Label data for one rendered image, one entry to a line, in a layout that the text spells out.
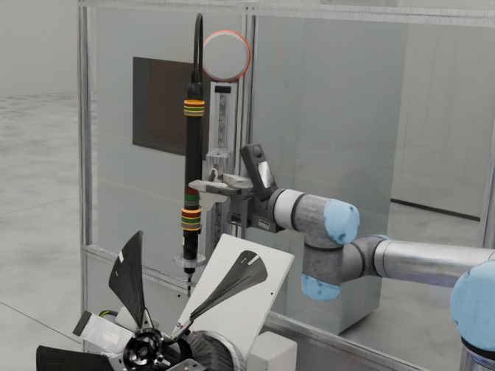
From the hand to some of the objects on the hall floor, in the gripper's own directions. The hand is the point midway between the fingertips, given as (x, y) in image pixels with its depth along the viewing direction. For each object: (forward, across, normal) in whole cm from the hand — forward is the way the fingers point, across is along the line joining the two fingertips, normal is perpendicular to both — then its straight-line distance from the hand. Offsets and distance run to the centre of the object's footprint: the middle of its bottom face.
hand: (207, 178), depth 142 cm
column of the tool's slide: (+47, +61, -167) cm, 184 cm away
